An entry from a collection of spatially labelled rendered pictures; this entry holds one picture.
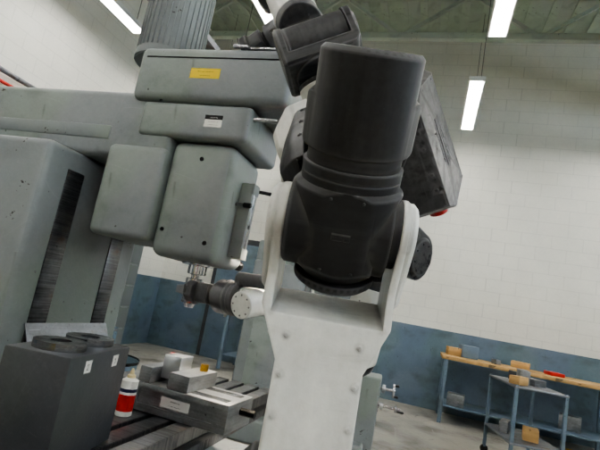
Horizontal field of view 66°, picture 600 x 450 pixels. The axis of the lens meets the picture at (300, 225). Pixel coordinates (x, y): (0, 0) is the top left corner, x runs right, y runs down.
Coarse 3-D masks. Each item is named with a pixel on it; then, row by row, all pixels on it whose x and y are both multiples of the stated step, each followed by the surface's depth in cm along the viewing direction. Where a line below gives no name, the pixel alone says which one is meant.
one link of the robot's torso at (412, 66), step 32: (320, 64) 48; (352, 64) 45; (384, 64) 44; (416, 64) 46; (320, 96) 48; (352, 96) 46; (384, 96) 45; (416, 96) 48; (320, 128) 49; (352, 128) 47; (384, 128) 47; (416, 128) 52; (320, 160) 50; (352, 160) 48; (384, 160) 48; (320, 288) 55; (352, 288) 55
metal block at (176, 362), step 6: (168, 354) 122; (174, 354) 123; (180, 354) 125; (186, 354) 126; (168, 360) 121; (174, 360) 121; (180, 360) 120; (186, 360) 122; (192, 360) 125; (162, 366) 121; (168, 366) 121; (174, 366) 120; (180, 366) 120; (186, 366) 123; (162, 372) 121; (168, 372) 121; (168, 378) 120
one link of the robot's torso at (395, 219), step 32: (320, 192) 50; (352, 192) 49; (384, 192) 50; (288, 224) 52; (320, 224) 51; (352, 224) 50; (384, 224) 51; (288, 256) 54; (320, 256) 52; (352, 256) 52; (384, 256) 52
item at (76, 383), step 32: (32, 352) 75; (64, 352) 78; (96, 352) 83; (128, 352) 95; (0, 384) 75; (32, 384) 74; (64, 384) 74; (96, 384) 84; (0, 416) 74; (32, 416) 73; (64, 416) 75; (96, 416) 86; (0, 448) 73; (32, 448) 73; (64, 448) 77
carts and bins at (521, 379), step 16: (112, 336) 325; (128, 368) 314; (512, 384) 450; (528, 384) 459; (544, 384) 472; (512, 416) 437; (496, 432) 468; (512, 432) 434; (528, 432) 451; (480, 448) 503; (512, 448) 432; (528, 448) 499; (544, 448) 433; (560, 448) 430
